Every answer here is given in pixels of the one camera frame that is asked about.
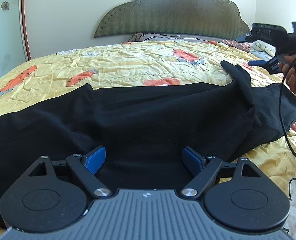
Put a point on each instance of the pink cloth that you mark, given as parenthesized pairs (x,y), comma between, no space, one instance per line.
(238,45)

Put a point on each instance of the white printed cloth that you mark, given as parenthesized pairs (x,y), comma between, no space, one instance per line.
(261,51)

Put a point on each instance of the flower print wardrobe door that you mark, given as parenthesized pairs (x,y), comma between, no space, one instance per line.
(5,27)

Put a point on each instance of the grey pillow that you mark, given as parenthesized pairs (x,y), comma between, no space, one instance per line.
(163,37)

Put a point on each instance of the yellow printed bedspread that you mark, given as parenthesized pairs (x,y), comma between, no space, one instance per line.
(128,60)

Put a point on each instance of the person's right hand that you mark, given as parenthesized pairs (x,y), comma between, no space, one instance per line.
(292,78)

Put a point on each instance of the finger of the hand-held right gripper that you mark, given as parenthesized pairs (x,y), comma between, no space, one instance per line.
(241,39)
(256,62)

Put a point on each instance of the green padded headboard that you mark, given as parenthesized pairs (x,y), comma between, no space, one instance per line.
(173,12)

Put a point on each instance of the black pants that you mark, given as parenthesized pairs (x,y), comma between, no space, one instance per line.
(138,120)

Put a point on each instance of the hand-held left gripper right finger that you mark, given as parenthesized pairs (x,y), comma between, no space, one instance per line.
(191,160)

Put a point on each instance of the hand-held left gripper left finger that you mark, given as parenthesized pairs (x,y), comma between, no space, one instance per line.
(97,159)

